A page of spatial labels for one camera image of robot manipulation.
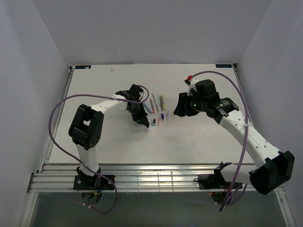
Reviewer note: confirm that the yellow highlighter pen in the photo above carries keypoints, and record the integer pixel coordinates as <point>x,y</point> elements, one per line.
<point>163,102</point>

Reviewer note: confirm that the right blue corner label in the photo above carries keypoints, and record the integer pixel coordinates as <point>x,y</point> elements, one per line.
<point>223,66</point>

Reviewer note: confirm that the left blue corner label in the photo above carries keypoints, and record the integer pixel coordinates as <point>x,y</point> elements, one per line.
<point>82,67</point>

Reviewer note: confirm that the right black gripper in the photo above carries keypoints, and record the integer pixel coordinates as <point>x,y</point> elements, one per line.
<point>182,109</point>

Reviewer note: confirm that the blue corner label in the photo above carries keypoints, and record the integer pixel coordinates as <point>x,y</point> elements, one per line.
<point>82,67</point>
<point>223,66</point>

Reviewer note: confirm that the aluminium rail frame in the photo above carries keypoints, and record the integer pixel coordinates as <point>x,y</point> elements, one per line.
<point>128,178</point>

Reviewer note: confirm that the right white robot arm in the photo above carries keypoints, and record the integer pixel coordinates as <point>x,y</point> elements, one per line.
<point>272,166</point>

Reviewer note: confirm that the light blue pen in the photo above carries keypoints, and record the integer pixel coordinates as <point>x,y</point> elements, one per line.
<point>149,111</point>

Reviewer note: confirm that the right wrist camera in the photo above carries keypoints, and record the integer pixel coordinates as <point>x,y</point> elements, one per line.
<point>191,82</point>

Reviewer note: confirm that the pink highlighter pen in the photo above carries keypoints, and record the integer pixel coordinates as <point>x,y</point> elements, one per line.
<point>152,106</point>

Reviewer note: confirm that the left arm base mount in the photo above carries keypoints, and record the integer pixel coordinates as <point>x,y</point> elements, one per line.
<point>86,182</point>

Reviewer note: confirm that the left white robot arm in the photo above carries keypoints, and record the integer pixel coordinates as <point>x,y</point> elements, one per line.
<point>86,126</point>

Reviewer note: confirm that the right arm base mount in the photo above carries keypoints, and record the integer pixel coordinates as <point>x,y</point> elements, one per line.
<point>222,177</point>

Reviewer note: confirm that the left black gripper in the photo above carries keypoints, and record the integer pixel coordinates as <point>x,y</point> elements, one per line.
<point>140,118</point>

